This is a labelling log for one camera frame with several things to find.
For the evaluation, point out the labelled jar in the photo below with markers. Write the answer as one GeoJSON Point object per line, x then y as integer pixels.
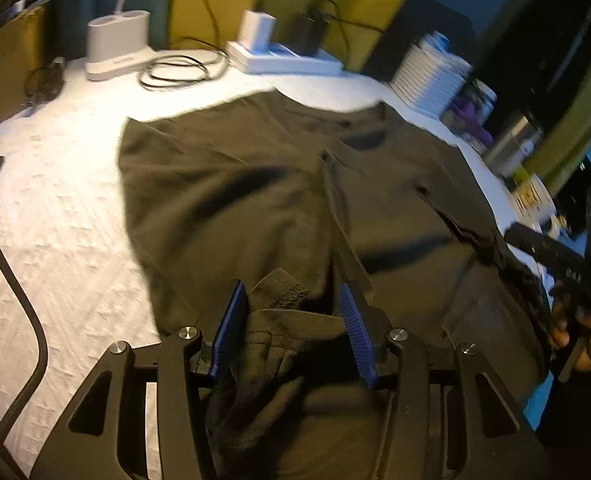
{"type": "Point", "coordinates": [480, 100]}

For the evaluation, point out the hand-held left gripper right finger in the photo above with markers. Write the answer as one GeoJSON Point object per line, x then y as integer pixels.
{"type": "Point", "coordinates": [354, 335]}

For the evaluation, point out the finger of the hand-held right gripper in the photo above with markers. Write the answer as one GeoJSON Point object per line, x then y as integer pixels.
{"type": "Point", "coordinates": [545, 252]}

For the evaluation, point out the dark olive printed t-shirt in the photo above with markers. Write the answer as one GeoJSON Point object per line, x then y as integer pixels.
{"type": "Point", "coordinates": [255, 200]}

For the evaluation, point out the white power strip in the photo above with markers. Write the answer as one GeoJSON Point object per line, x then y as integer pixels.
{"type": "Point", "coordinates": [295, 62]}

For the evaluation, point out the steel tumbler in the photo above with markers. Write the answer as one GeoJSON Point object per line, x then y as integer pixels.
{"type": "Point", "coordinates": [518, 142]}

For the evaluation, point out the white charger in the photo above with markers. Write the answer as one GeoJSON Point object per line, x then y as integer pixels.
{"type": "Point", "coordinates": [256, 30]}

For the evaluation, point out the white textured bedspread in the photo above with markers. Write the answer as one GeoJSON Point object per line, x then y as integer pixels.
{"type": "Point", "coordinates": [70, 220]}

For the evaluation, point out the white perforated basket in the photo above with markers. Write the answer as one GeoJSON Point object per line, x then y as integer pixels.
{"type": "Point", "coordinates": [430, 80]}

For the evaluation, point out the cardboard box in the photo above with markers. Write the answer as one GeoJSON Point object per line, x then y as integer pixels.
{"type": "Point", "coordinates": [10, 70]}

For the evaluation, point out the white desk lamp base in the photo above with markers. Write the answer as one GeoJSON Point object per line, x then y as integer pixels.
{"type": "Point", "coordinates": [118, 45]}

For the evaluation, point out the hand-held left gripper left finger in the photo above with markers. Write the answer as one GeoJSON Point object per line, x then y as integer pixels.
{"type": "Point", "coordinates": [229, 322]}

